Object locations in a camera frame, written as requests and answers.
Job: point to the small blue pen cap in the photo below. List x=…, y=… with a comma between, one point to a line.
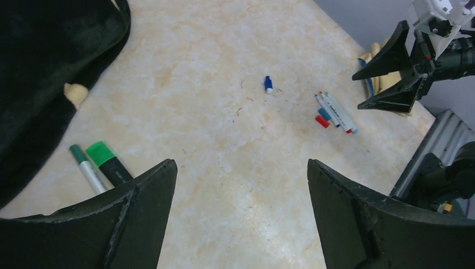
x=324, y=114

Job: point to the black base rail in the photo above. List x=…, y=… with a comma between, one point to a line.
x=438, y=148

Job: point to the white red-tip pen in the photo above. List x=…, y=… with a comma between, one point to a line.
x=335, y=113

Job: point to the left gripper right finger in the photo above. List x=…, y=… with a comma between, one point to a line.
x=362, y=228

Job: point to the black green highlighter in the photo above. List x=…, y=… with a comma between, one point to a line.
x=108, y=163

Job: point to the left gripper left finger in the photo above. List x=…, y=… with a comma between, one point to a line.
x=123, y=227

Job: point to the red pen cap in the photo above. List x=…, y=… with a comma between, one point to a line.
x=322, y=121

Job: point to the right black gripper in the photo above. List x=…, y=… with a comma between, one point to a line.
x=392, y=57

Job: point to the white light-blue pen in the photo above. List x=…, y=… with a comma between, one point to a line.
x=343, y=113

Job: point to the white green-tip pen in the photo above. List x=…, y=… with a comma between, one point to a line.
x=88, y=171

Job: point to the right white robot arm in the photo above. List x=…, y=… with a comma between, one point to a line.
x=440, y=175

